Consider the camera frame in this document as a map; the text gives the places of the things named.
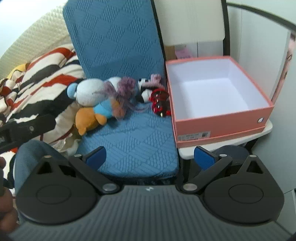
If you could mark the pink fuzzy trinket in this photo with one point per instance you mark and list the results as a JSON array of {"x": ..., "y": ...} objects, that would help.
[{"x": 156, "y": 78}]

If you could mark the blue quilted chair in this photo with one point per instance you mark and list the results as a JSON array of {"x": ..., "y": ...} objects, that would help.
[{"x": 115, "y": 34}]

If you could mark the red shiny toy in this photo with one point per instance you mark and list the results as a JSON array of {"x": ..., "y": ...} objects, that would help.
[{"x": 159, "y": 107}]

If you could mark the pink paper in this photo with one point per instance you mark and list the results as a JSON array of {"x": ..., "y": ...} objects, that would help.
[{"x": 183, "y": 53}]

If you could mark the purple yarn-hair doll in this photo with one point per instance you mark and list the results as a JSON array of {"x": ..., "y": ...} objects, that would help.
[{"x": 126, "y": 84}]

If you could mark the white and blue plush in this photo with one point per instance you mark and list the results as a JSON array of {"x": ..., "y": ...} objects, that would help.
[{"x": 90, "y": 92}]

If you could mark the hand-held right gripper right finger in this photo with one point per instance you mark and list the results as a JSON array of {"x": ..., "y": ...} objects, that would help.
[{"x": 203, "y": 158}]

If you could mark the person's left hand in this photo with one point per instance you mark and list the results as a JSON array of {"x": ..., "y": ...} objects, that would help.
[{"x": 8, "y": 208}]

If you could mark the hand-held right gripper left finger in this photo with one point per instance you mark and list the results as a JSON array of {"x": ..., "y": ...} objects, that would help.
[{"x": 97, "y": 157}]

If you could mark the striped red black blanket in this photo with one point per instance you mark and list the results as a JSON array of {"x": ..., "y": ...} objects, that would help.
[{"x": 41, "y": 76}]

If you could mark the cream quilted headboard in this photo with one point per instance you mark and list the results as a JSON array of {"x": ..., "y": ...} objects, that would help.
[{"x": 34, "y": 34}]

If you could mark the brown cardboard box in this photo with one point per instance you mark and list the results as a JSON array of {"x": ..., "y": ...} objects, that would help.
[{"x": 170, "y": 53}]

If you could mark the person's leg in jeans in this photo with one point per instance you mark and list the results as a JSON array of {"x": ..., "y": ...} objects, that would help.
[{"x": 30, "y": 153}]

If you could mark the white chair black frame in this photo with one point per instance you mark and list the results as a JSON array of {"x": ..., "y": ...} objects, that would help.
[{"x": 189, "y": 18}]

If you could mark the pink cardboard box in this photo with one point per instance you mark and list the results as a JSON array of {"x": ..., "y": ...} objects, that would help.
[{"x": 219, "y": 125}]

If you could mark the orange bear plush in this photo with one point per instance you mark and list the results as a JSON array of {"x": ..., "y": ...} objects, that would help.
[{"x": 87, "y": 120}]

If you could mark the panda plush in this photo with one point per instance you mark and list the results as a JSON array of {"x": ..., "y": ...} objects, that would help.
[{"x": 145, "y": 93}]

